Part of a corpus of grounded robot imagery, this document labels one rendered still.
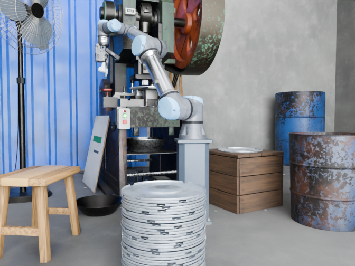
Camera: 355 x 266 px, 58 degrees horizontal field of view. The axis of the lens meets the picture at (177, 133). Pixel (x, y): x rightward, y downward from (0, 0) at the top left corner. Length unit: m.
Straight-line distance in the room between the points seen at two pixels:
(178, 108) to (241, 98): 2.73
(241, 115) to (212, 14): 2.13
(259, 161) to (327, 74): 3.43
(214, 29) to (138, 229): 1.68
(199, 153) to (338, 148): 0.68
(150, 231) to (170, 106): 0.75
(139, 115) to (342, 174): 1.30
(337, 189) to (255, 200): 0.50
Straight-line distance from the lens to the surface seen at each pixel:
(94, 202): 2.13
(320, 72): 5.19
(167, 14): 2.55
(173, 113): 1.59
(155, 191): 1.08
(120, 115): 2.10
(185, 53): 2.73
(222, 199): 2.05
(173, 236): 1.02
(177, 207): 1.00
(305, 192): 1.82
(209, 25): 2.37
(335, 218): 1.82
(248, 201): 2.00
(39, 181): 1.35
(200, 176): 1.71
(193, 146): 1.68
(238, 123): 4.25
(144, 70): 2.41
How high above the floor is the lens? 0.56
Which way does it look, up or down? 3 degrees down
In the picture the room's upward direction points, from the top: straight up
